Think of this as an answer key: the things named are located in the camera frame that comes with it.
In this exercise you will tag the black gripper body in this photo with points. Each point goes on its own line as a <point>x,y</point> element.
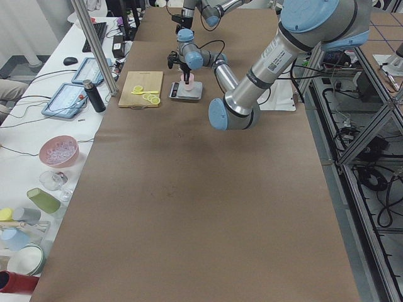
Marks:
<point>187,21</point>
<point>186,67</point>

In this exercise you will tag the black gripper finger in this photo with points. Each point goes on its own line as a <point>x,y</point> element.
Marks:
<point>186,76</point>

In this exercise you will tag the pink plastic cup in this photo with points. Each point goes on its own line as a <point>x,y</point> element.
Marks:
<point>187,86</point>

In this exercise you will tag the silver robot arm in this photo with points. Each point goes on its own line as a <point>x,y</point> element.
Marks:
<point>335,24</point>
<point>211,14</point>

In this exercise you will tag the silver kitchen scale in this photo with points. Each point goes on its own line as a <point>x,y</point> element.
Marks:
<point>177,91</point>

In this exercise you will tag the green plastic cup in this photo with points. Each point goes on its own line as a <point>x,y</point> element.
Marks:
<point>43,200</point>

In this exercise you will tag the grey plastic cup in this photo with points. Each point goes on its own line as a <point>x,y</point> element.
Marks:
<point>27,215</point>

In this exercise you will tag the yellow plastic cup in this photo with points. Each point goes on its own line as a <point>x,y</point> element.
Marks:
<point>6,214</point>

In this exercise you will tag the blue plastic cup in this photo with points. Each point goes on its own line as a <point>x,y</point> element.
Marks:
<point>15,239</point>

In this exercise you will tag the wooden cutting board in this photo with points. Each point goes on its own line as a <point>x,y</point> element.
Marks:
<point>149,80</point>

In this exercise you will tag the yellow lemon slice lower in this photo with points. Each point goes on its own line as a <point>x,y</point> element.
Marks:
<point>152,98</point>

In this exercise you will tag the yellow plastic knife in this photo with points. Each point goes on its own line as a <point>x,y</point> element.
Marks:
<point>144,92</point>

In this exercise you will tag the black power adapter box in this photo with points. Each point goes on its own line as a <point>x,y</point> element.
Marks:
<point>118,47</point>

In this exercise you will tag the blue tablet far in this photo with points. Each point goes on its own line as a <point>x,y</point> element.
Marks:
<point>88,69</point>

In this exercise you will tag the blue tablet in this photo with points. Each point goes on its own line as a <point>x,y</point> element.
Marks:
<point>88,69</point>
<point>67,101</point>

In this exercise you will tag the black water bottle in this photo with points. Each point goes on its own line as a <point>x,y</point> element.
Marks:
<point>94,96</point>

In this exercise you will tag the black computer mouse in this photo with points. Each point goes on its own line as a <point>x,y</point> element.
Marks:
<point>70,61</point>

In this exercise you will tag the blue tablet near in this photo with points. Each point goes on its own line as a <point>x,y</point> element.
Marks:
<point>67,101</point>

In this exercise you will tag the pink bowl with ice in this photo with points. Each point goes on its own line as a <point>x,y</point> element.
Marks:
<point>59,152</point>

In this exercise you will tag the white green bowl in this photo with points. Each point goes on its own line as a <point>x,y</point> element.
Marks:
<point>29,260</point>

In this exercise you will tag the red cylinder container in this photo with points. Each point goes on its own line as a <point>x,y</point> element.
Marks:
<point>12,282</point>

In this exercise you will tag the aluminium frame post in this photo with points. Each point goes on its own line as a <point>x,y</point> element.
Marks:
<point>92,37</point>

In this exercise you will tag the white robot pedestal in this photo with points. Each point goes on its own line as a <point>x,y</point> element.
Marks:
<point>274,101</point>

